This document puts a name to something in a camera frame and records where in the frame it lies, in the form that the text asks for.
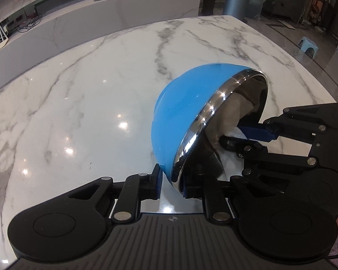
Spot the grey trash can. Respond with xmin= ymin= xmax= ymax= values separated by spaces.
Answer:
xmin=222 ymin=0 xmax=253 ymax=20

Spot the black cable bundle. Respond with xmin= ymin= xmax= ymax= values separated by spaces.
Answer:
xmin=15 ymin=15 xmax=43 ymax=33

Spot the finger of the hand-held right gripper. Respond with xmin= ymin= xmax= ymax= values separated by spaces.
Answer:
xmin=239 ymin=102 xmax=338 ymax=143
xmin=219 ymin=134 xmax=319 ymax=181

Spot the blue plastic stool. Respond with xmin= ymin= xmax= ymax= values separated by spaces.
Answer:
xmin=297 ymin=36 xmax=319 ymax=60

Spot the blue steel bowl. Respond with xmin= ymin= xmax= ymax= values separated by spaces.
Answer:
xmin=151 ymin=63 xmax=269 ymax=196

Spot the black soundbar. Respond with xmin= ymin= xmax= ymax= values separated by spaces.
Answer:
xmin=33 ymin=0 xmax=83 ymax=15

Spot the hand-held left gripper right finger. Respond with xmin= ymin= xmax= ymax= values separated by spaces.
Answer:
xmin=183 ymin=171 xmax=285 ymax=222

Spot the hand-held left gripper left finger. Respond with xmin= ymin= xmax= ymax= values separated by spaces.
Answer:
xmin=62 ymin=163 xmax=163 ymax=221

